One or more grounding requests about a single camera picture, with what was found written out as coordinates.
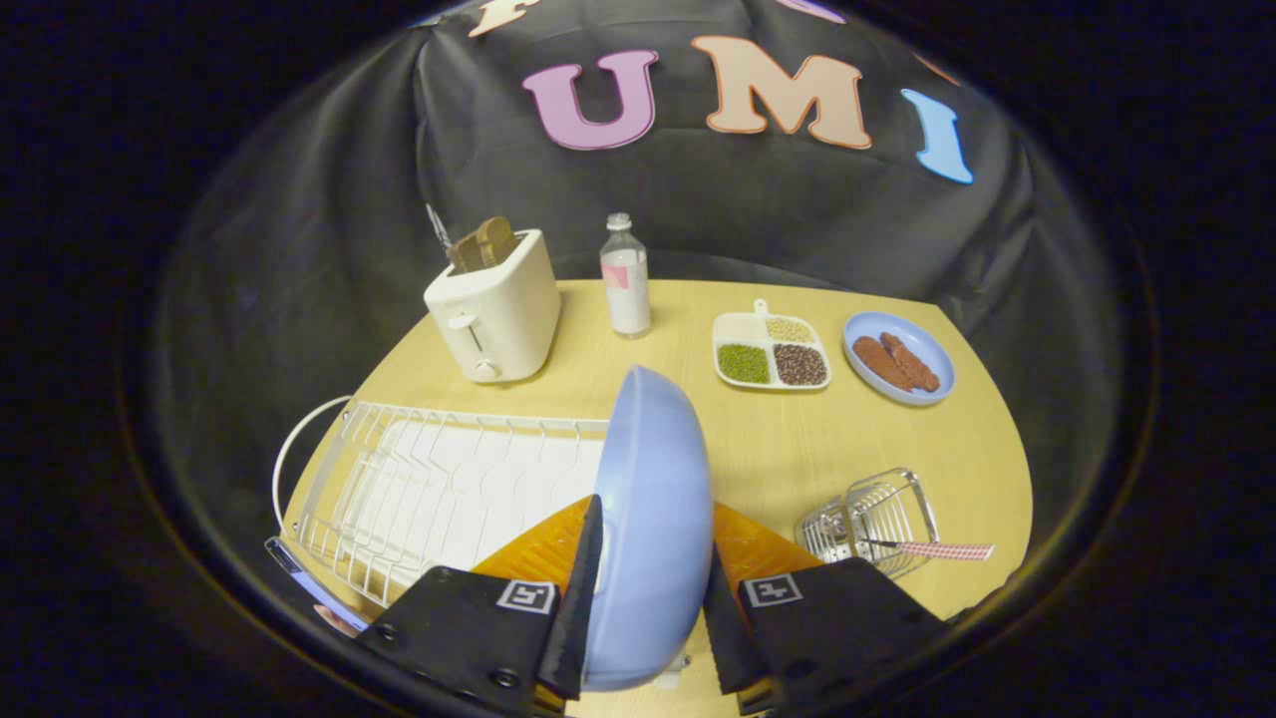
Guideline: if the large blue plate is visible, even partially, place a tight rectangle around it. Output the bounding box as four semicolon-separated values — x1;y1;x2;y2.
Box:
581;365;715;693

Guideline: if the clear bottle with white contents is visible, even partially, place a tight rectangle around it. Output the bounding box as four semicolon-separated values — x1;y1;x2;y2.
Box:
599;212;652;340

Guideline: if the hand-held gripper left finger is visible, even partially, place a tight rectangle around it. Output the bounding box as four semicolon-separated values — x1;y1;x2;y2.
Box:
357;494;605;718

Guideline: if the dark flat object blue edge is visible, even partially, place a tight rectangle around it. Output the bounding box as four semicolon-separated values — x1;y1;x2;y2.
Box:
264;537;372;635

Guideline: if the white wire dish rack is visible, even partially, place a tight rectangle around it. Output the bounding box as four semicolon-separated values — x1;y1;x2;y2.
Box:
272;395;611;609

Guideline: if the silver wire basket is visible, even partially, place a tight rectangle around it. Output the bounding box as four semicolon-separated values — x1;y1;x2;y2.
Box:
796;467;940;581

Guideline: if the white divided dish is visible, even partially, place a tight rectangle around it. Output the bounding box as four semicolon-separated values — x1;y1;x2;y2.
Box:
712;298;832;391

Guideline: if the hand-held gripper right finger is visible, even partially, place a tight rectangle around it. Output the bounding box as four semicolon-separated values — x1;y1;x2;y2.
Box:
703;502;948;718

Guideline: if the black backdrop cloth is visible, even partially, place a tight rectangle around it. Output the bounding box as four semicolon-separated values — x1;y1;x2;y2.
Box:
150;0;1137;559

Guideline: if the white toaster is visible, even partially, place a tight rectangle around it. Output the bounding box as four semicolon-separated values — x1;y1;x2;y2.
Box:
424;229;562;384

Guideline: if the small blue oval plate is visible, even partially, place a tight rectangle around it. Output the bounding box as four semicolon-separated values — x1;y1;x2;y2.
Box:
842;311;957;407

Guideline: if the pile of dark red beans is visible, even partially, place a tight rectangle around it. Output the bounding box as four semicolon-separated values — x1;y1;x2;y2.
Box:
774;344;828;387

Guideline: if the pile of green beans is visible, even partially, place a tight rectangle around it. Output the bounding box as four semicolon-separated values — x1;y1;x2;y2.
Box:
718;343;772;385

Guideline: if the brown sausage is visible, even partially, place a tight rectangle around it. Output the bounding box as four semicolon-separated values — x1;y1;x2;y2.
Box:
880;332;941;393
852;336;914;392

